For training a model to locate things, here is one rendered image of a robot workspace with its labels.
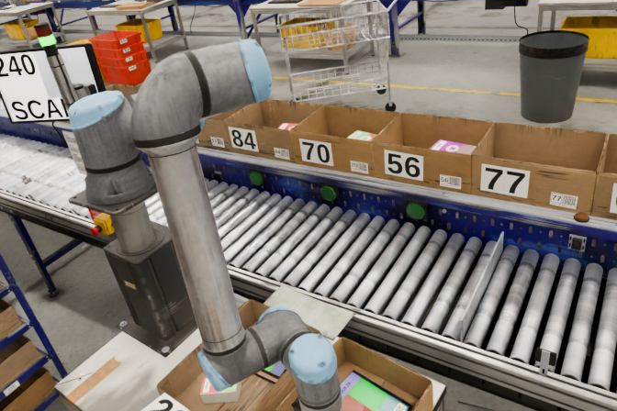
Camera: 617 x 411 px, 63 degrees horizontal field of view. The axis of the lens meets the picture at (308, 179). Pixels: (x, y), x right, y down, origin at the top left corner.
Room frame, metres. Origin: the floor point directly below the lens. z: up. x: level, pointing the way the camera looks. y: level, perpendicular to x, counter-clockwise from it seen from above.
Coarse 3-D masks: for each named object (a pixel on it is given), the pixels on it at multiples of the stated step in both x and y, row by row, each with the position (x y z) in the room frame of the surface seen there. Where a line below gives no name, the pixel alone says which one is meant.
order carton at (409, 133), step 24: (408, 120) 2.00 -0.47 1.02; (432, 120) 1.93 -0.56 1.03; (456, 120) 1.87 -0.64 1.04; (480, 120) 1.81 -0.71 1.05; (384, 144) 1.75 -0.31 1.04; (408, 144) 2.00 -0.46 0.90; (432, 144) 1.93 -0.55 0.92; (384, 168) 1.76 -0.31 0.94; (432, 168) 1.64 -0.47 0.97; (456, 168) 1.58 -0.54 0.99; (456, 192) 1.58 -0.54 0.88
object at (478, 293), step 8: (496, 248) 1.32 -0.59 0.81; (496, 256) 1.33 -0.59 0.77; (488, 264) 1.25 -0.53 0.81; (496, 264) 1.33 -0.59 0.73; (488, 272) 1.26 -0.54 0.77; (480, 280) 1.18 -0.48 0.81; (488, 280) 1.26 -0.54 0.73; (480, 288) 1.18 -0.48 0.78; (472, 296) 1.12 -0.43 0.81; (480, 296) 1.18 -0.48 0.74; (472, 304) 1.11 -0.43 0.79; (472, 312) 1.11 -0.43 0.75; (464, 320) 1.05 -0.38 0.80; (464, 328) 1.05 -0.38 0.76; (464, 336) 1.05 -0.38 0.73
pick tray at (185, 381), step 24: (240, 312) 1.19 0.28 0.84; (192, 360) 1.04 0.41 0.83; (168, 384) 0.97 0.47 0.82; (192, 384) 1.01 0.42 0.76; (264, 384) 0.97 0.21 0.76; (288, 384) 0.92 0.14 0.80; (192, 408) 0.93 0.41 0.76; (216, 408) 0.91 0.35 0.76; (240, 408) 0.90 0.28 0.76; (264, 408) 0.85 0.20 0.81
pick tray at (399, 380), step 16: (336, 352) 0.99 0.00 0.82; (352, 352) 0.99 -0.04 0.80; (368, 352) 0.95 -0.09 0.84; (352, 368) 0.97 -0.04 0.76; (368, 368) 0.95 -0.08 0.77; (384, 368) 0.92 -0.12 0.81; (400, 368) 0.88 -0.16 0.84; (384, 384) 0.90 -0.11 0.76; (400, 384) 0.88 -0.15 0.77; (416, 384) 0.85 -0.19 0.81; (288, 400) 0.84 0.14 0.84; (416, 400) 0.84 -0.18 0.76; (432, 400) 0.82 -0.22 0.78
